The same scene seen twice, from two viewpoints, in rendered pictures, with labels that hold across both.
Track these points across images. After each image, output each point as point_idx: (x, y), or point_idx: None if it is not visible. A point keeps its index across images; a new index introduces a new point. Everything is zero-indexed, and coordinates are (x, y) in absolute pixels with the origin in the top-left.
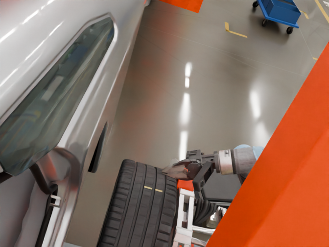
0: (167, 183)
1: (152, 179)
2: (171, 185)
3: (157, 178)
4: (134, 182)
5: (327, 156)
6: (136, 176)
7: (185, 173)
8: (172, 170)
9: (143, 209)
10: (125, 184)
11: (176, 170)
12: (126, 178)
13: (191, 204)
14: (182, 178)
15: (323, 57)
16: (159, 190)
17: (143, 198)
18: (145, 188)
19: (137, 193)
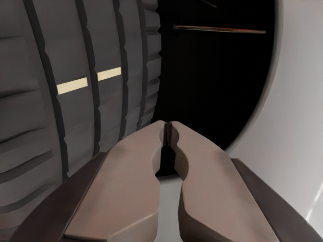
0: (49, 163)
1: (102, 130)
2: (24, 165)
3: (89, 147)
4: (141, 73)
5: None
6: (140, 99)
7: (128, 240)
8: (193, 145)
9: None
10: (155, 49)
11: (192, 169)
12: (156, 71)
13: None
14: (85, 193)
15: None
16: (68, 86)
17: (107, 9)
18: (115, 64)
19: (126, 24)
